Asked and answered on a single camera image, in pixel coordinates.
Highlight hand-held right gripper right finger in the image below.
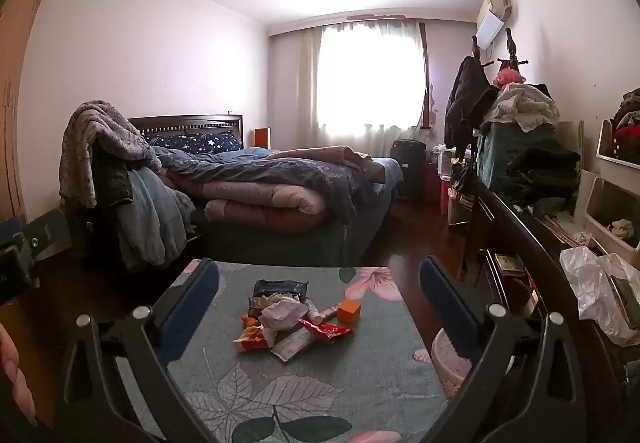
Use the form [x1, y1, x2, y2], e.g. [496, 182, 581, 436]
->
[419, 255, 587, 443]

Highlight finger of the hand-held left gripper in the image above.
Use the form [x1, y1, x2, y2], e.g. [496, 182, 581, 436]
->
[22, 209, 71, 266]

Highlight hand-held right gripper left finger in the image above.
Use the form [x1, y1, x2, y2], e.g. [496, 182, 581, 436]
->
[54, 258, 221, 443]

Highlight pink white waste bin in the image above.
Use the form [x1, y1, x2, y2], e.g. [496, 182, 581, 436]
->
[430, 325, 482, 402]

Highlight red white snack wrapper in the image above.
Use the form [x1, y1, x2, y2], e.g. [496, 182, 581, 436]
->
[232, 325, 274, 353]

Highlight white tissue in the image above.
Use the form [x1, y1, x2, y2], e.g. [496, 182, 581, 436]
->
[257, 297, 309, 330]

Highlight small orange box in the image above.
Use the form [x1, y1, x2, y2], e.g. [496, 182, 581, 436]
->
[337, 300, 362, 324]

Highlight white packet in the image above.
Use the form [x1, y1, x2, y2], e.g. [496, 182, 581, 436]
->
[270, 329, 314, 364]

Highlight pink white tube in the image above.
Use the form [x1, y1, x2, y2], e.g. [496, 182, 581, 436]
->
[306, 304, 341, 324]

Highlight person's left hand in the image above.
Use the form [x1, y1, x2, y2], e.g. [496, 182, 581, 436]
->
[0, 323, 37, 426]

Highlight red book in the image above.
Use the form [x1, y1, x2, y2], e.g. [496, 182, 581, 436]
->
[492, 253, 544, 320]

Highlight light blue garment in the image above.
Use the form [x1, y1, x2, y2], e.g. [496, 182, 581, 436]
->
[117, 167, 197, 270]

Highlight dark wooden dresser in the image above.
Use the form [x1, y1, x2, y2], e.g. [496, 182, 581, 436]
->
[449, 168, 640, 443]

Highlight grey fleece blanket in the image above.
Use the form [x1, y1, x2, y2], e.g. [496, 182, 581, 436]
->
[59, 100, 162, 209]

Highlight pink folded quilt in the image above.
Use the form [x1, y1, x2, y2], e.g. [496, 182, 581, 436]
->
[167, 177, 332, 235]

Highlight grey green bed mattress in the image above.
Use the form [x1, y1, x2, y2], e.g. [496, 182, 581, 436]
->
[192, 158, 404, 269]

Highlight red container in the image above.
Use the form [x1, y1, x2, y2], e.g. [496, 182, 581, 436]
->
[425, 162, 452, 202]

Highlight green floral tablecloth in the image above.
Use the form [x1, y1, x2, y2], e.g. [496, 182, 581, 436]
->
[114, 260, 451, 443]

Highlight white plastic bag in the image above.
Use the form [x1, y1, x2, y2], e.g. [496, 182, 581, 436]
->
[559, 245, 640, 347]

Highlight black suitcase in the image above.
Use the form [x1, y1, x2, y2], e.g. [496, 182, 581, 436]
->
[389, 139, 429, 199]

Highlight clear plastic container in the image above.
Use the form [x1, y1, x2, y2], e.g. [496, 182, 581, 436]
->
[437, 143, 474, 179]

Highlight teal box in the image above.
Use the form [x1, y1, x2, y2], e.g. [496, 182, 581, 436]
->
[477, 120, 552, 190]

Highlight blue grey duvet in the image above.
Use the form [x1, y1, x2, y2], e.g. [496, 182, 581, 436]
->
[154, 146, 392, 225]

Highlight dark folded clothes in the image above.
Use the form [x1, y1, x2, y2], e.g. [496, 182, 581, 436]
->
[500, 146, 582, 207]

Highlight star print navy pillow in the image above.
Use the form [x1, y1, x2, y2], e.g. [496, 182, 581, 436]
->
[144, 130, 241, 157]

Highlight dark wooden headboard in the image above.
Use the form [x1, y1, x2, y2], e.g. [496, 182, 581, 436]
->
[127, 114, 245, 149]

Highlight wooden wardrobe door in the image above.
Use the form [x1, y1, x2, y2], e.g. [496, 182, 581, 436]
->
[0, 0, 77, 224]

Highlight white storage bins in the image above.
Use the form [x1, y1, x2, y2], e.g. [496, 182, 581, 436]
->
[582, 118, 640, 269]

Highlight brown blanket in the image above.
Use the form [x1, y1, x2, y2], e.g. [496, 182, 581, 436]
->
[267, 145, 374, 172]

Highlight dark hanging coat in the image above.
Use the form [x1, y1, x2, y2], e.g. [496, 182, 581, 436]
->
[444, 56, 501, 150]

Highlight beige crumpled cloth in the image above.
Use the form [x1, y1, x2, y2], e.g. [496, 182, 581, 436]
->
[482, 83, 561, 132]

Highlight pink hat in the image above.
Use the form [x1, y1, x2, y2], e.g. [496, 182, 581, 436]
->
[492, 67, 526, 89]

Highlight white sheer curtain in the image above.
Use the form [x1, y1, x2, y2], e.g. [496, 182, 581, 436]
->
[297, 17, 429, 140]

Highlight red dark clothes pile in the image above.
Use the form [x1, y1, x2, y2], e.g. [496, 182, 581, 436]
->
[612, 90, 640, 157]

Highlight wooden coat rack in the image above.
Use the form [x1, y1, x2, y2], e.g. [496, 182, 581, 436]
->
[472, 28, 531, 74]

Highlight wall air conditioner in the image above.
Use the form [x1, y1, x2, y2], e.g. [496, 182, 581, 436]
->
[475, 0, 514, 49]

